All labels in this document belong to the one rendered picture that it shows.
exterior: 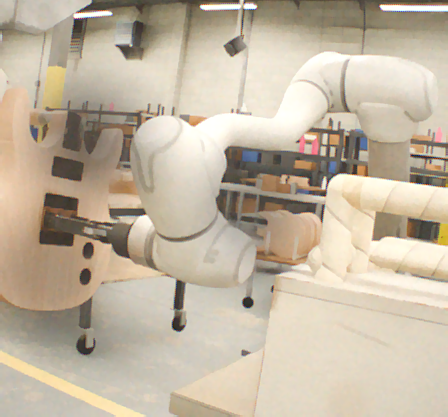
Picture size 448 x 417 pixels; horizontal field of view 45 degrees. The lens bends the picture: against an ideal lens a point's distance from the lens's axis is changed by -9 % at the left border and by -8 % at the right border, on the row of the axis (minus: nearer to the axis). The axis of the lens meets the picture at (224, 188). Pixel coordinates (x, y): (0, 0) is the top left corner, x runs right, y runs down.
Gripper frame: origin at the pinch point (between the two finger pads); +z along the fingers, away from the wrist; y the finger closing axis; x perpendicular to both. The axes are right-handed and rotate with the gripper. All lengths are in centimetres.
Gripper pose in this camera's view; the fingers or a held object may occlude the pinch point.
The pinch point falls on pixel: (60, 221)
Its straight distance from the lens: 115.3
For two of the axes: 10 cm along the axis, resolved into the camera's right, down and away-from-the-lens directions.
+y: 4.7, 1.3, 8.7
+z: -8.7, -1.2, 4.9
